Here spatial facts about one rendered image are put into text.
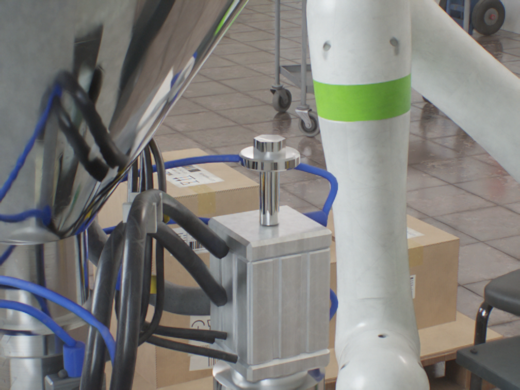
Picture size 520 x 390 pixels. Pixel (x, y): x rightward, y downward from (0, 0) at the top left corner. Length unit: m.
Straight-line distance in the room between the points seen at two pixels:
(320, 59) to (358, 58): 0.05
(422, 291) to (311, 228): 3.10
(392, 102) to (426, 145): 4.74
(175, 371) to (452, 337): 0.81
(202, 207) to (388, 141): 1.78
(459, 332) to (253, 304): 3.15
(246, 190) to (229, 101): 3.80
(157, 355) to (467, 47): 1.83
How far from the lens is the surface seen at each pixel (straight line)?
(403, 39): 1.54
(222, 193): 3.31
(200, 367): 3.45
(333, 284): 3.57
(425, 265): 3.72
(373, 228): 1.59
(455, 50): 1.71
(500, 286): 2.82
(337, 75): 1.53
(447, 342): 3.71
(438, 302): 3.79
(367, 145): 1.55
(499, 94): 1.73
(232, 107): 6.99
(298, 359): 0.66
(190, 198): 3.28
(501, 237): 5.04
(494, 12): 9.17
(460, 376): 3.75
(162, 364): 3.39
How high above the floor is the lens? 1.62
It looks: 17 degrees down
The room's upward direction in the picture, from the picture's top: straight up
